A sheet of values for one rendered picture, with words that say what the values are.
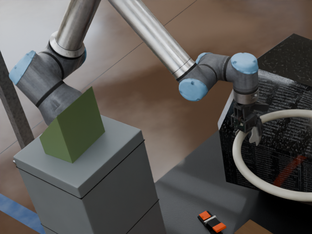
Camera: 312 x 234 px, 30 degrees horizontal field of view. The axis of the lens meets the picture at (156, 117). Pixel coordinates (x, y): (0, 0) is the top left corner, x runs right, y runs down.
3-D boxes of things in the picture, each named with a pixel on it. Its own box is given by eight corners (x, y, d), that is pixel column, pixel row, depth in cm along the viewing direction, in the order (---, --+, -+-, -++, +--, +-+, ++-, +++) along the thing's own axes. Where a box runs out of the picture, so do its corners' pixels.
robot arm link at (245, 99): (244, 78, 213) (265, 87, 207) (244, 89, 216) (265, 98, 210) (227, 89, 209) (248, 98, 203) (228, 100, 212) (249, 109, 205)
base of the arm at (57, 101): (59, 114, 223) (41, 95, 223) (42, 133, 238) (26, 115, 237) (89, 87, 235) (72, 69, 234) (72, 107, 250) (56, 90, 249)
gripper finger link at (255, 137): (248, 151, 220) (243, 130, 216) (258, 143, 223) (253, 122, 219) (254, 153, 217) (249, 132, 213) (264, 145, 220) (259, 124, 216)
